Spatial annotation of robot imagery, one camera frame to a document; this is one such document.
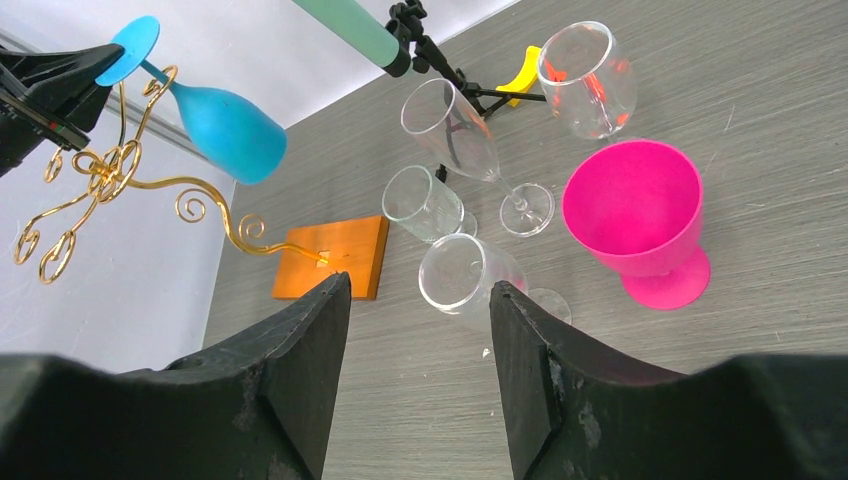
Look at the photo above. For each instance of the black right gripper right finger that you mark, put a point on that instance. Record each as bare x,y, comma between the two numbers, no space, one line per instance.
576,408

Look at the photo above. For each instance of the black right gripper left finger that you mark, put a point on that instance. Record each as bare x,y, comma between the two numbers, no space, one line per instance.
257,405

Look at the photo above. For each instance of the yellow curved block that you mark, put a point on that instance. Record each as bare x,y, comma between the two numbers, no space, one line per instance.
527,75

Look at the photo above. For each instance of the mint green microphone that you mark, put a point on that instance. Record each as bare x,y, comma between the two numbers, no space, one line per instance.
348,20

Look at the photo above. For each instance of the blue wine glass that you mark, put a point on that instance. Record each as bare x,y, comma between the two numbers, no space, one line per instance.
230,131

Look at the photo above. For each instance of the black tripod mic stand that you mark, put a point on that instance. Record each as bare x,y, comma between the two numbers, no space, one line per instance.
421,53

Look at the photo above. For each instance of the gold wire glass rack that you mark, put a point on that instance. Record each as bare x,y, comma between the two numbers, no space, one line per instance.
111,173

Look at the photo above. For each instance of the clear patterned tumbler glass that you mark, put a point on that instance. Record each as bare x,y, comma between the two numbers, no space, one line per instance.
425,207

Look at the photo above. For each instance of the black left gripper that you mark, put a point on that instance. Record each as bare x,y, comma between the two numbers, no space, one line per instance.
51,96

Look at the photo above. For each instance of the pink wine glass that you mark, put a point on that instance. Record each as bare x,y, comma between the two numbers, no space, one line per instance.
637,207

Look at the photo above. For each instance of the orange wooden rack base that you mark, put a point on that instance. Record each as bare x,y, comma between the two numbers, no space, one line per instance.
354,246

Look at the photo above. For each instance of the clear tall flute glass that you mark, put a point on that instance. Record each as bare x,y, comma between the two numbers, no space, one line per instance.
443,122

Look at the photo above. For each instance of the clear stemmed wine glass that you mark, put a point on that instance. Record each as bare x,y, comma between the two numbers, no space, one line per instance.
587,80

